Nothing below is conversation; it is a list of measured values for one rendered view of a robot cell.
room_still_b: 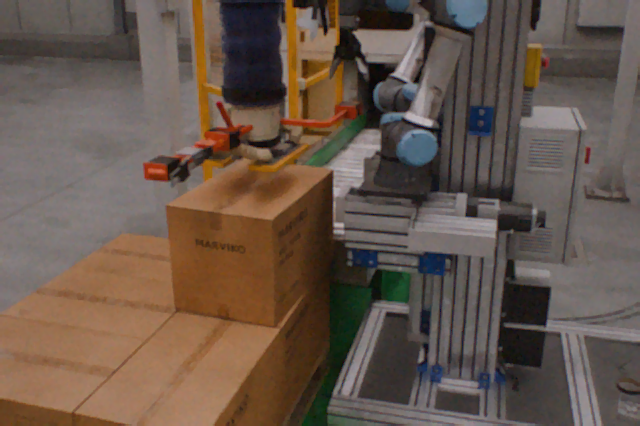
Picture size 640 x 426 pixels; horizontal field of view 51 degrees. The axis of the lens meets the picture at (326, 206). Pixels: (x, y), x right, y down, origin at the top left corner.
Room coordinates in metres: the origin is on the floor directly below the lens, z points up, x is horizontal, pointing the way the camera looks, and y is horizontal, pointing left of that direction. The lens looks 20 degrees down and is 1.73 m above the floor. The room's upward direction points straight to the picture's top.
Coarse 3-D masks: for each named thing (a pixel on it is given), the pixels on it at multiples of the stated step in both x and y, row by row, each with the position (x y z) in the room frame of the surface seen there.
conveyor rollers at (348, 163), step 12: (360, 132) 4.79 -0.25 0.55; (372, 132) 4.78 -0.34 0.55; (348, 144) 4.45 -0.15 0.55; (360, 144) 4.44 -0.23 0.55; (372, 144) 4.48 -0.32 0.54; (336, 156) 4.18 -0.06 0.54; (348, 156) 4.16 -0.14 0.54; (360, 156) 4.15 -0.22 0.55; (336, 168) 3.90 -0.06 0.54; (348, 168) 3.89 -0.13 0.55; (360, 168) 3.89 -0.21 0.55; (336, 180) 3.65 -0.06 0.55; (348, 180) 3.69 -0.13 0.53; (360, 180) 3.67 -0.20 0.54; (336, 192) 3.44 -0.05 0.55; (336, 228) 2.96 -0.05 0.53
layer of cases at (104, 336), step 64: (128, 256) 2.61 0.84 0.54; (0, 320) 2.07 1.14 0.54; (64, 320) 2.07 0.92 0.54; (128, 320) 2.07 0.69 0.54; (192, 320) 2.07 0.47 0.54; (320, 320) 2.46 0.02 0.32; (0, 384) 1.69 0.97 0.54; (64, 384) 1.69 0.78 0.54; (128, 384) 1.69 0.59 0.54; (192, 384) 1.69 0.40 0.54; (256, 384) 1.80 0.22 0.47
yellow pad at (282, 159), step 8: (304, 144) 2.47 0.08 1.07; (272, 152) 2.26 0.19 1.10; (288, 152) 2.34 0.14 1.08; (296, 152) 2.36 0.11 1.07; (256, 160) 2.26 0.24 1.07; (272, 160) 2.24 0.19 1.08; (280, 160) 2.25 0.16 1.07; (288, 160) 2.29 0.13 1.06; (248, 168) 2.20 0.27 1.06; (256, 168) 2.19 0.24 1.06; (264, 168) 2.18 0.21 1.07; (272, 168) 2.17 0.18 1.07
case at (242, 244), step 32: (192, 192) 2.28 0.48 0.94; (224, 192) 2.28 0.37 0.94; (256, 192) 2.28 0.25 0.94; (288, 192) 2.28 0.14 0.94; (320, 192) 2.43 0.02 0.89; (192, 224) 2.12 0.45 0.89; (224, 224) 2.07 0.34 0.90; (256, 224) 2.03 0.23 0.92; (288, 224) 2.14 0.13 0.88; (320, 224) 2.43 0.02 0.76; (192, 256) 2.12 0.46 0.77; (224, 256) 2.07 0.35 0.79; (256, 256) 2.03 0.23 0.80; (288, 256) 2.13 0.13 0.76; (320, 256) 2.43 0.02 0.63; (192, 288) 2.12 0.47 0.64; (224, 288) 2.08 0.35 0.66; (256, 288) 2.03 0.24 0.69; (288, 288) 2.13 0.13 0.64; (256, 320) 2.04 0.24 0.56
